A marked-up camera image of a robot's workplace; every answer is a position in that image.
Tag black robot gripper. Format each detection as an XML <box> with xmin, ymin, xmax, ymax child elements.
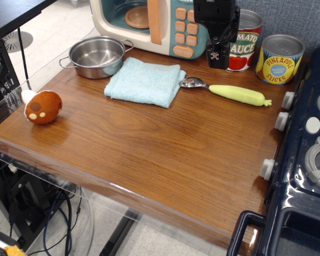
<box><xmin>193</xmin><ymin>0</ymin><xmax>241</xmax><ymax>70</ymax></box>

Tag black table leg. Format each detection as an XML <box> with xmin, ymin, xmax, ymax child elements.
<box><xmin>99</xmin><ymin>210</ymin><xmax>140</xmax><ymax>256</ymax></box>

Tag dark blue toy stove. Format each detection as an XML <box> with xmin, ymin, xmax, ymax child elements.
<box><xmin>227</xmin><ymin>47</ymin><xmax>320</xmax><ymax>255</ymax></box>

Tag clear acrylic table guard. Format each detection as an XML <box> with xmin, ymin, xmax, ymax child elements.
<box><xmin>0</xmin><ymin>78</ymin><xmax>36</xmax><ymax>123</ymax></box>

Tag pineapple slices can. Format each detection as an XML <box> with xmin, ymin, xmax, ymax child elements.
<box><xmin>255</xmin><ymin>34</ymin><xmax>305</xmax><ymax>85</ymax></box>

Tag light blue folded towel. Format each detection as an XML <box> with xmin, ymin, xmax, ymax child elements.
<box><xmin>104</xmin><ymin>57</ymin><xmax>186</xmax><ymax>108</ymax></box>

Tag small stainless steel pot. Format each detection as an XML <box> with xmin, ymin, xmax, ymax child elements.
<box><xmin>59</xmin><ymin>36</ymin><xmax>134</xmax><ymax>79</ymax></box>

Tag spoon with yellow-green handle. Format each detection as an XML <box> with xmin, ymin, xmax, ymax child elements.
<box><xmin>179</xmin><ymin>77</ymin><xmax>272</xmax><ymax>107</ymax></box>

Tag toy microwave with orange buttons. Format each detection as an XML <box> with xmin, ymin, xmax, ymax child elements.
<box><xmin>90</xmin><ymin>0</ymin><xmax>209</xmax><ymax>59</ymax></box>

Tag brown plush mushroom toy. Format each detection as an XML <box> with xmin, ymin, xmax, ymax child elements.
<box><xmin>21</xmin><ymin>90</ymin><xmax>62</xmax><ymax>125</ymax></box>

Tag blue cable under table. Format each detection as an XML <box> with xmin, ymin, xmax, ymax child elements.
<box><xmin>43</xmin><ymin>190</ymin><xmax>73</xmax><ymax>256</ymax></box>

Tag black desk at left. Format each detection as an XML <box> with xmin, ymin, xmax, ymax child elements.
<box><xmin>0</xmin><ymin>0</ymin><xmax>58</xmax><ymax>46</ymax></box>

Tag black cable under table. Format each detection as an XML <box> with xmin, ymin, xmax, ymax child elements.
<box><xmin>29</xmin><ymin>186</ymin><xmax>83</xmax><ymax>256</ymax></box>

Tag tomato sauce can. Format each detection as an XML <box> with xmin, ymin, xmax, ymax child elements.
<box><xmin>227</xmin><ymin>9</ymin><xmax>263</xmax><ymax>71</ymax></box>

